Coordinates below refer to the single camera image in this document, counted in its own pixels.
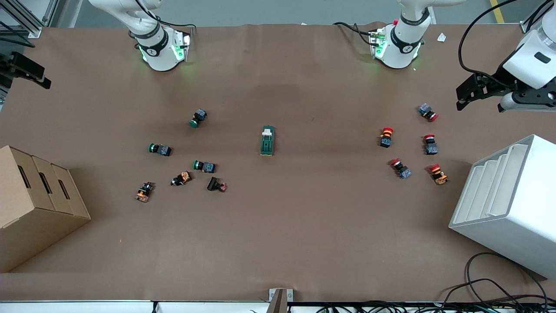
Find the green push button blue block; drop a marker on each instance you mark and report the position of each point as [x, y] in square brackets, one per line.
[198, 118]
[160, 149]
[204, 166]

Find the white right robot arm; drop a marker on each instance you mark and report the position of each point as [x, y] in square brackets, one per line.
[160, 56]

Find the black push button red lens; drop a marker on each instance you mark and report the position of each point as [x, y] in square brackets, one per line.
[216, 184]

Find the green load switch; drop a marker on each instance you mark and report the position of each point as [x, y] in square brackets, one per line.
[267, 141]

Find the grey metal bracket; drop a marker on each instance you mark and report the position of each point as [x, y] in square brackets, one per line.
[280, 298]

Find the aluminium frame profile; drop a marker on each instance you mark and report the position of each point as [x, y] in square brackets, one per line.
[26, 19]
[536, 17]

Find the white table edge rail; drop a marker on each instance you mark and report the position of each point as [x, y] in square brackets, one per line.
[130, 306]

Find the black push button orange block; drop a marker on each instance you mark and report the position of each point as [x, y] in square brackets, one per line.
[144, 192]
[181, 178]

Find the white paper scrap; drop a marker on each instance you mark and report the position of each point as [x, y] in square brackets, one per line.
[441, 37]

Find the white slotted rack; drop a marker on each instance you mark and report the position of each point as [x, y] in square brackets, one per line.
[512, 204]

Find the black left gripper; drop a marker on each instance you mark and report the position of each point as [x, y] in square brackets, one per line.
[491, 84]

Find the red mushroom button blue block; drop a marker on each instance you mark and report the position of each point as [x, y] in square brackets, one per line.
[428, 112]
[401, 168]
[430, 145]

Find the brown cardboard box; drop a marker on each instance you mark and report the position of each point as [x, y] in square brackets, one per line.
[30, 208]

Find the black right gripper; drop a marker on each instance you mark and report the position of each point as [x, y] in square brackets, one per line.
[9, 66]

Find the red mushroom button orange block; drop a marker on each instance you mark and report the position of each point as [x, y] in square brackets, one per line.
[438, 174]
[386, 137]

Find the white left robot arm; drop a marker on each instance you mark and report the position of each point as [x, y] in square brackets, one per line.
[399, 52]

